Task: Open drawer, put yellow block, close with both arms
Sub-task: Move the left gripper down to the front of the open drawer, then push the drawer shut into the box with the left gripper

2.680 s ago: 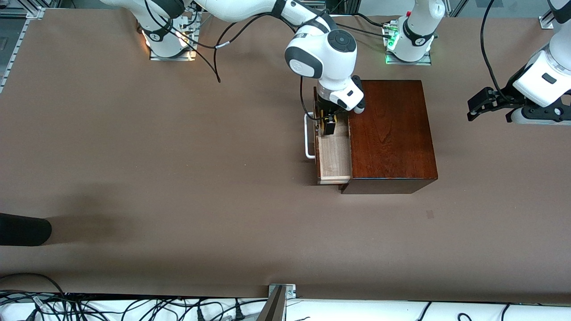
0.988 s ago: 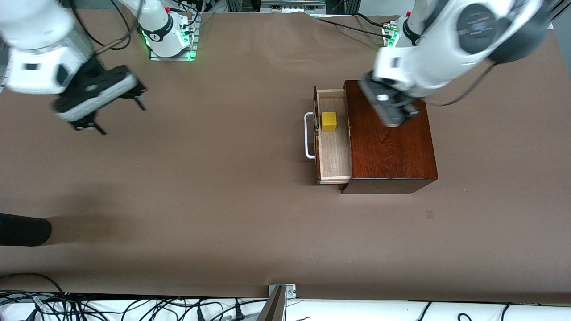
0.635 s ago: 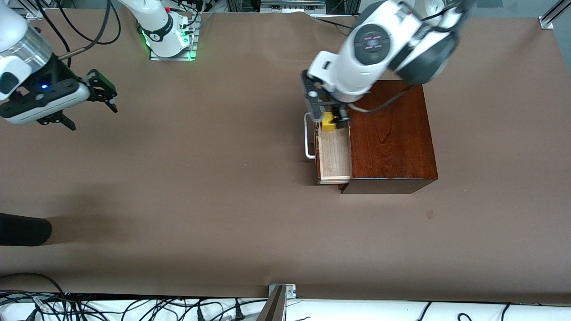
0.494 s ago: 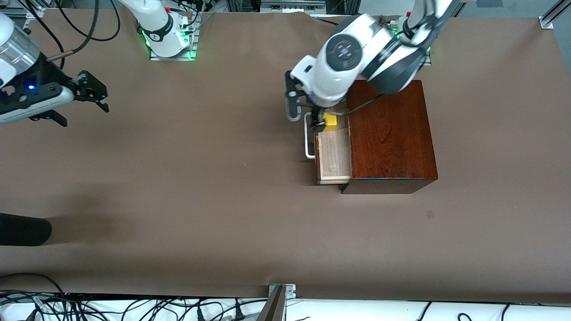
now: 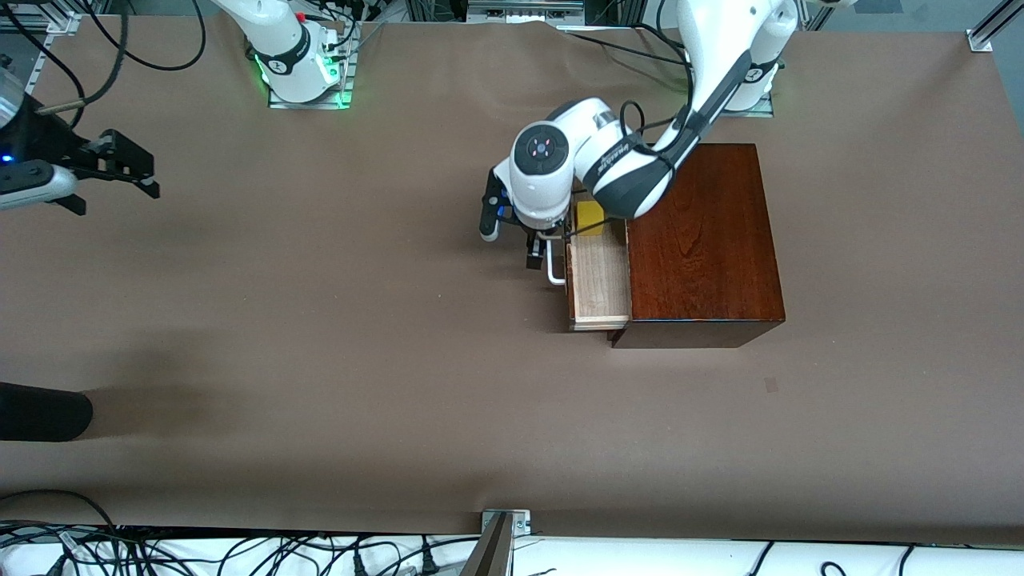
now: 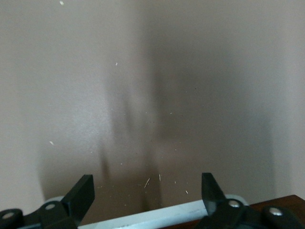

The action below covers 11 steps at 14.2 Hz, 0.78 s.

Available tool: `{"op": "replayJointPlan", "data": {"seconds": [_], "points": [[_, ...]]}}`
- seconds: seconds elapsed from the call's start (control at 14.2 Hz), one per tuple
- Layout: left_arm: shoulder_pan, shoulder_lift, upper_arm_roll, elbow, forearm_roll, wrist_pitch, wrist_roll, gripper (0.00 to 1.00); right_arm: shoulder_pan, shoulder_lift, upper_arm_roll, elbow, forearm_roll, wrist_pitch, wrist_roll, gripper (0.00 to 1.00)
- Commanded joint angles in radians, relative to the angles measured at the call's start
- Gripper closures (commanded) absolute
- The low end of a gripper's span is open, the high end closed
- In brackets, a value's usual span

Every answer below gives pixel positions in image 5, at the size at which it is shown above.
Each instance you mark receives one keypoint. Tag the aluminium frame profile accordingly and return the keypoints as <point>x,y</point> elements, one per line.
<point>992,28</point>
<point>32,22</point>

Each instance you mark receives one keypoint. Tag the black cylinder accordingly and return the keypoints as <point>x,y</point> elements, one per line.
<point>44,412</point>

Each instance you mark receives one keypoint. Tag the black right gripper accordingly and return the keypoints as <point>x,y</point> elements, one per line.
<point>50,142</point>

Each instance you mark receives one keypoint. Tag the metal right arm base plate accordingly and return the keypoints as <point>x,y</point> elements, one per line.
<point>346,72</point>

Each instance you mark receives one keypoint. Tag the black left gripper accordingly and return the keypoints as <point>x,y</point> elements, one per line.
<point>534,254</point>

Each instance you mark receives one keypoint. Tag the yellow cube block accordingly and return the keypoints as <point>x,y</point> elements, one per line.
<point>590,218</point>

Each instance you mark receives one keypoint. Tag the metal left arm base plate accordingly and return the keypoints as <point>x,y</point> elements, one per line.
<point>764,108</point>

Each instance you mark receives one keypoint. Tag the brown table cover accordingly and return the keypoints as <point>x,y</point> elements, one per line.
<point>320,320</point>

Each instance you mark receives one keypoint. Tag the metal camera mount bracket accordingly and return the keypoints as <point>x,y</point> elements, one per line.
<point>500,532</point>

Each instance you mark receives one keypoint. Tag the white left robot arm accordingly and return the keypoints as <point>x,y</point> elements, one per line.
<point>624,168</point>

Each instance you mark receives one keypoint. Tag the grey metal equipment box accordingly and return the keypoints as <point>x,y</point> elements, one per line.
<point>524,10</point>

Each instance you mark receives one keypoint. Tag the dark wooden drawer cabinet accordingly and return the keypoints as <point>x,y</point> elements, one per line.
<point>696,240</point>

